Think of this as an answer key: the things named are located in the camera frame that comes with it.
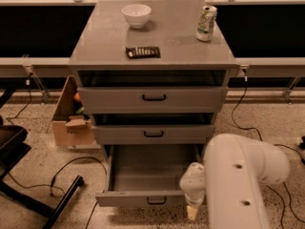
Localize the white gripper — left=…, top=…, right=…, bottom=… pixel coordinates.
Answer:
left=185, top=191, right=205, bottom=221

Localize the grey bottom drawer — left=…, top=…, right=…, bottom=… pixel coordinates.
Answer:
left=96, top=144, right=201, bottom=207

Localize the grey drawer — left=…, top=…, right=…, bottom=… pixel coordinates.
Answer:
left=96, top=144, right=201, bottom=207
left=78, top=87, right=227, bottom=114
left=92, top=125, right=214, bottom=145

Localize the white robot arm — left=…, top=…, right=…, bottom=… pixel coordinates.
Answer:
left=179, top=134, right=290, bottom=229

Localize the grey middle drawer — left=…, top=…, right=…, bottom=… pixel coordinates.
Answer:
left=92, top=125, right=214, bottom=145

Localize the grey top drawer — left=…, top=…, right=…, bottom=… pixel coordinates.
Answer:
left=78, top=87, right=227, bottom=114

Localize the grey drawer cabinet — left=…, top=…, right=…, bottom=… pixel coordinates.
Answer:
left=68, top=0, right=238, bottom=164

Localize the brown cardboard box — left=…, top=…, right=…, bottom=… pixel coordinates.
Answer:
left=51, top=75, right=94, bottom=148

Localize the green white soda can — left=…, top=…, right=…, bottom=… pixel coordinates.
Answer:
left=196, top=6, right=217, bottom=42

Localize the black chair base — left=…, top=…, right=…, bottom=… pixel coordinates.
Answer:
left=0, top=94, right=84, bottom=229

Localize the white ceramic bowl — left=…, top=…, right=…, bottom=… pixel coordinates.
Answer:
left=122, top=4, right=152, bottom=29

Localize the black cable far right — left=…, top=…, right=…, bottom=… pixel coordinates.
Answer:
left=266, top=143, right=305, bottom=229

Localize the black cable left wall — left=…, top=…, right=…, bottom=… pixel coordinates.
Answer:
left=5, top=73, right=34, bottom=126

